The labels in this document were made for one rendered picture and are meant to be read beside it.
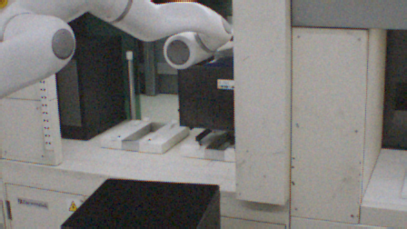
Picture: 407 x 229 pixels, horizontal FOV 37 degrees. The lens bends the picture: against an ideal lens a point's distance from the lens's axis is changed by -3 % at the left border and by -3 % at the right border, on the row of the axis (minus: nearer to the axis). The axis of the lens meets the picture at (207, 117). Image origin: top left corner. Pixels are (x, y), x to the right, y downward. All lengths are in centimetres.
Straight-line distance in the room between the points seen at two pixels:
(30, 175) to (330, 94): 91
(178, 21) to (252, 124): 29
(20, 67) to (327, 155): 71
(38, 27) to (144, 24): 31
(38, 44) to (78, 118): 87
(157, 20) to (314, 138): 45
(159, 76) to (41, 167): 90
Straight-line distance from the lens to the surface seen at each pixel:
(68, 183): 177
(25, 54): 114
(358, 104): 139
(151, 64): 249
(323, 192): 147
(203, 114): 172
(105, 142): 189
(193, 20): 141
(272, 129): 139
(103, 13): 131
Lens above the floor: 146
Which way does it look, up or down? 16 degrees down
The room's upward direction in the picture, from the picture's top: 2 degrees counter-clockwise
